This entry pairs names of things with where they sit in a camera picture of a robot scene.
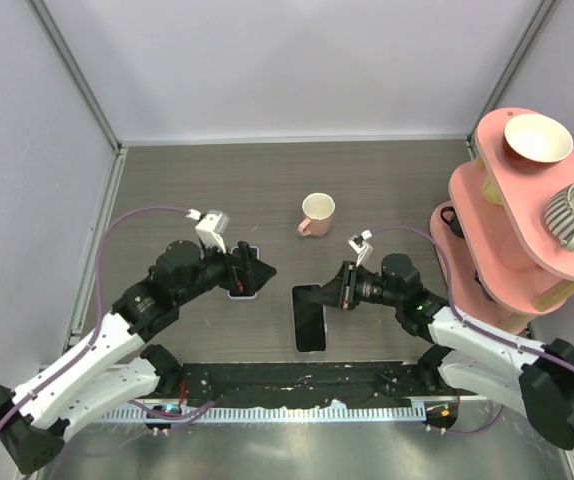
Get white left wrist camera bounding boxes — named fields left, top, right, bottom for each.
left=186, top=209, right=230, bottom=253

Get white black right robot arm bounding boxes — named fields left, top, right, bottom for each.
left=311, top=254, right=574, bottom=450

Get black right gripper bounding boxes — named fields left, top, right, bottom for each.
left=310, top=260, right=403, bottom=310

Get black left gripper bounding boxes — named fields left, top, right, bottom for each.
left=175, top=235, right=275, bottom=306

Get pink tiered wooden shelf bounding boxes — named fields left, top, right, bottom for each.
left=429, top=107, right=574, bottom=333

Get clear magsafe phone case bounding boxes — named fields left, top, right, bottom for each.
left=291, top=283, right=330, bottom=354

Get white bowl brown outside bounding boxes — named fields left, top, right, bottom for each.
left=502, top=113, right=574, bottom=170

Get lilac phone case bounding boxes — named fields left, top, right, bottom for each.
left=227, top=245, right=260, bottom=300

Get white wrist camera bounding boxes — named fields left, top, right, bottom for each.
left=186, top=209, right=230, bottom=253
left=348, top=230, right=373, bottom=266

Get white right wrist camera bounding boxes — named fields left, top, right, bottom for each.
left=348, top=230, right=373, bottom=266

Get dark green mug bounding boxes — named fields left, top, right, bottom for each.
left=440, top=206, right=464, bottom=239

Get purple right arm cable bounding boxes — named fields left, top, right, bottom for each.
left=369, top=226, right=574, bottom=436

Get pink mug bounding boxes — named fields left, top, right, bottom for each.
left=297, top=192, right=336, bottom=238

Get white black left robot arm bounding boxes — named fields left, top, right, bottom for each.
left=0, top=241, right=277, bottom=475

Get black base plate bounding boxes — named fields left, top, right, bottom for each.
left=176, top=361, right=457, bottom=410

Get white slotted cable duct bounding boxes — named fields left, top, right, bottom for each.
left=97, top=400, right=426, bottom=424

